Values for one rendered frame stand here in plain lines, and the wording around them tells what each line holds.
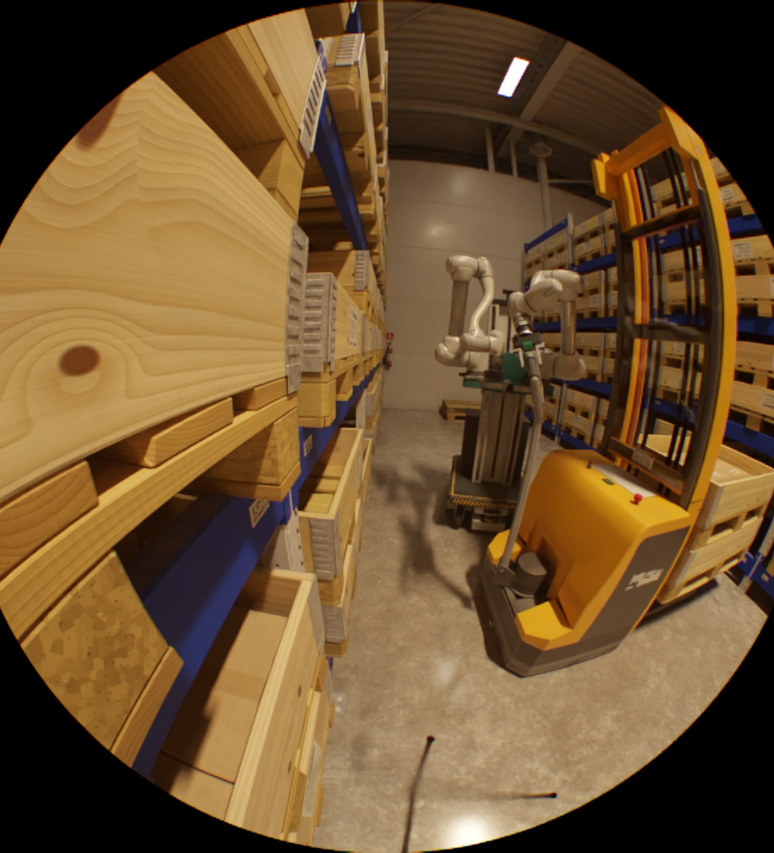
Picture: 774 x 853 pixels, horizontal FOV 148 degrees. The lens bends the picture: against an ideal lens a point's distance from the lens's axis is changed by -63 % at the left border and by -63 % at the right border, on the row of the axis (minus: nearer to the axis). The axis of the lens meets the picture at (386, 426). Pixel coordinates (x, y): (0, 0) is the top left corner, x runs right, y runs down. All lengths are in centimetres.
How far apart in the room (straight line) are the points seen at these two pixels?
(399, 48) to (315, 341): 748
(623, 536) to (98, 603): 125
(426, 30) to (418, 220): 461
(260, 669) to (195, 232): 57
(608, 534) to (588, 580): 19
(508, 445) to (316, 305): 203
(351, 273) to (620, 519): 161
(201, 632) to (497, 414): 230
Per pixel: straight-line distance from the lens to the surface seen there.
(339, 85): 97
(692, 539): 169
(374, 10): 191
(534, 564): 154
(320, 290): 65
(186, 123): 22
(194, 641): 37
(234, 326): 25
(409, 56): 780
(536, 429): 122
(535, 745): 153
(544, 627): 140
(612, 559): 123
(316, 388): 65
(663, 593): 185
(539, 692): 163
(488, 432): 243
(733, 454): 284
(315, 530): 77
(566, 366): 212
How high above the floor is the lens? 136
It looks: 15 degrees down
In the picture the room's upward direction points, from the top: 2 degrees clockwise
